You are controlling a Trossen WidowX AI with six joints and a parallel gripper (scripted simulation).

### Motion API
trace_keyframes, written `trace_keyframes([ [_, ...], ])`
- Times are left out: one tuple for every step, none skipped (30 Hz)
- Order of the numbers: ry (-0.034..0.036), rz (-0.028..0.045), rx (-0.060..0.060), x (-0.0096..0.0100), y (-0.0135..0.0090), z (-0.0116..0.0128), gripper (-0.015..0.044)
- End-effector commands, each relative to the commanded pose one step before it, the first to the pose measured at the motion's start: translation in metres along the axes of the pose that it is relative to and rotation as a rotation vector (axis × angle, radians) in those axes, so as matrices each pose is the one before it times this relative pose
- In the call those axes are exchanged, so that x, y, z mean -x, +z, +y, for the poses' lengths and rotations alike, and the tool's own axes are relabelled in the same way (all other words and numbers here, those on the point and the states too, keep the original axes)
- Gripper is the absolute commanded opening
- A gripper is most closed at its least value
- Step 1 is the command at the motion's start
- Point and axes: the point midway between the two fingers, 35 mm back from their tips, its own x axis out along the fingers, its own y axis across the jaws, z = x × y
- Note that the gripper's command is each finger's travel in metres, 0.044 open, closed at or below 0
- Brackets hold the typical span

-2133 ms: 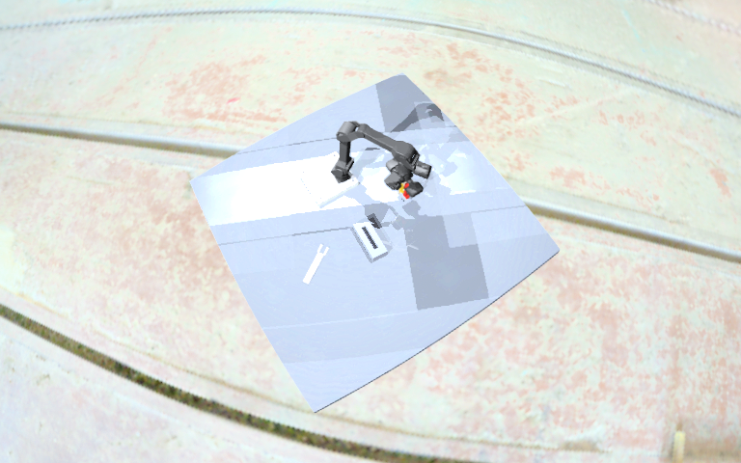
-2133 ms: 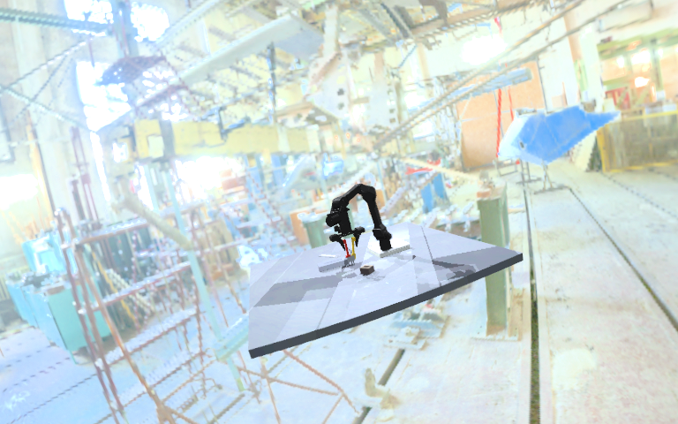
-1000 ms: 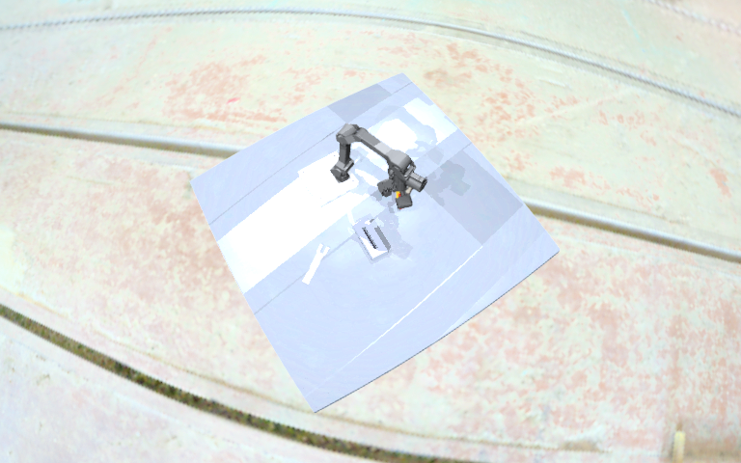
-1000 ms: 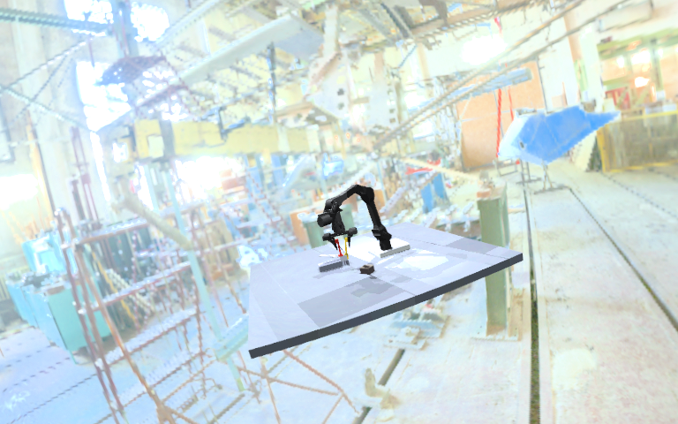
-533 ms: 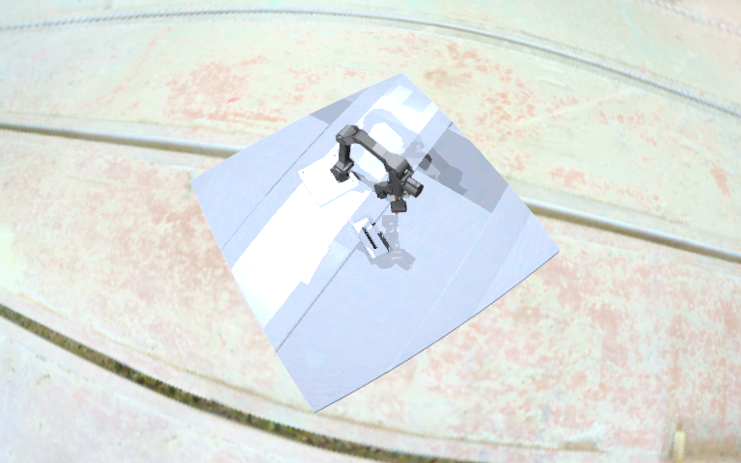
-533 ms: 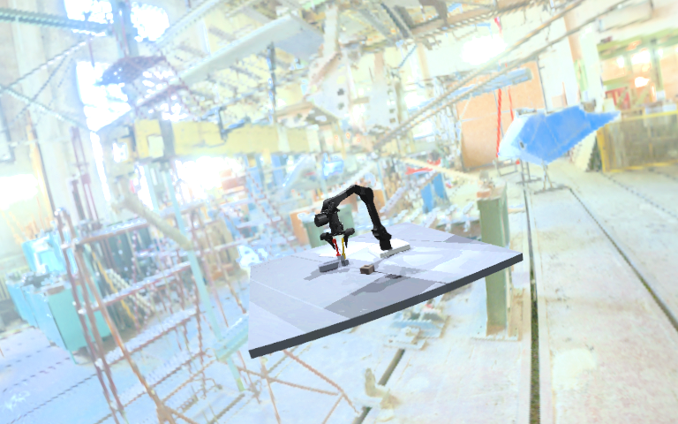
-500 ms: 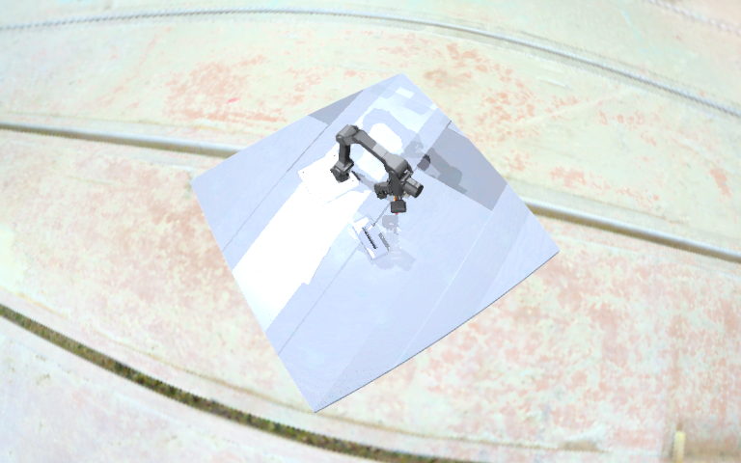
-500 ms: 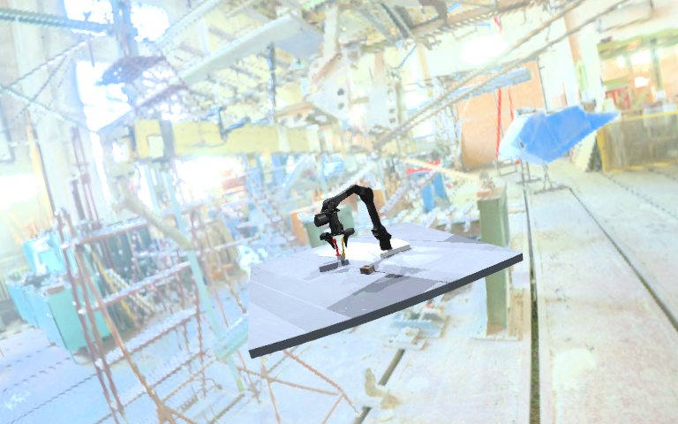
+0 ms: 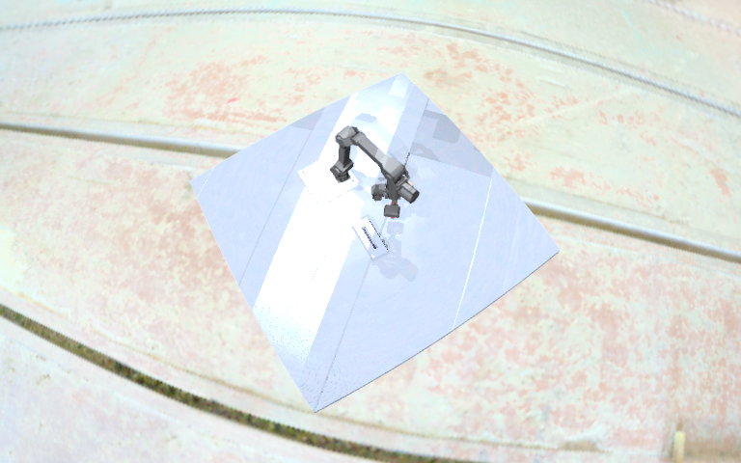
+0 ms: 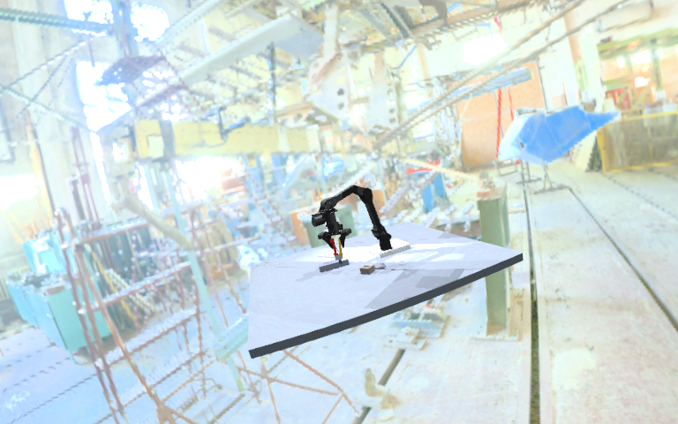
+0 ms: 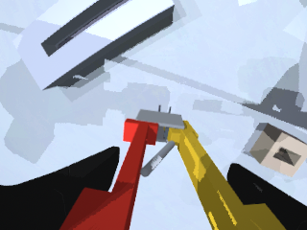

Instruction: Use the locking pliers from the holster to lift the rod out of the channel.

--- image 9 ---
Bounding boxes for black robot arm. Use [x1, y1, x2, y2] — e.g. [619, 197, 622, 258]
[329, 125, 420, 204]

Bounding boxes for white forked bar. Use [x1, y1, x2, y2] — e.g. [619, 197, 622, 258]
[303, 244, 329, 285]

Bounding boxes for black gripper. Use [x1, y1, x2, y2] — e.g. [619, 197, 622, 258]
[383, 187, 401, 218]

